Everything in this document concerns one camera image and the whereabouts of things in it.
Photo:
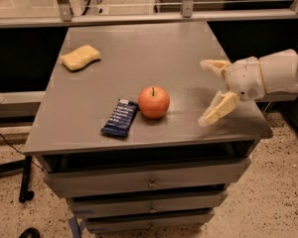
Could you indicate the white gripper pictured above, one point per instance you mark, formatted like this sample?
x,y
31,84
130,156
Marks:
x,y
244,78

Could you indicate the red apple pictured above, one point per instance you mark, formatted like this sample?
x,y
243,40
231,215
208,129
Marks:
x,y
154,102

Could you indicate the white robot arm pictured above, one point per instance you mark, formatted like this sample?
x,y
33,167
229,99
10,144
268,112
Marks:
x,y
279,72

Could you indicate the blue rxbar wrapper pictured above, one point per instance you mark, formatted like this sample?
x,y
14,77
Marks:
x,y
121,118

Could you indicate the top grey drawer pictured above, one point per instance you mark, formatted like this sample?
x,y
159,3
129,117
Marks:
x,y
114,181

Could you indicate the grey drawer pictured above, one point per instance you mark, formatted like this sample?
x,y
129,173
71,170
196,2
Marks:
x,y
148,221
138,204
114,181

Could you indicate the grey drawer cabinet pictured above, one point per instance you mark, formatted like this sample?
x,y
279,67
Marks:
x,y
66,138

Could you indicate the bottom grey drawer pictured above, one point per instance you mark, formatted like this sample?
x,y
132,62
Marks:
x,y
148,221

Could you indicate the yellow sponge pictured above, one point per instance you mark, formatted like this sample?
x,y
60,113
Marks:
x,y
80,57

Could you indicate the middle grey drawer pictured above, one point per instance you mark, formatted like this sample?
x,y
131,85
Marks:
x,y
138,204

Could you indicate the black stand leg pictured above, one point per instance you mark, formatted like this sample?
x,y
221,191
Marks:
x,y
25,167

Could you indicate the black shoe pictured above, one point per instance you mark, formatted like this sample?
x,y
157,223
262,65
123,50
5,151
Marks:
x,y
30,233

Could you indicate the grey metal rail frame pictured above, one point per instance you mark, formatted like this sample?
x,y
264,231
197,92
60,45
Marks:
x,y
47,13

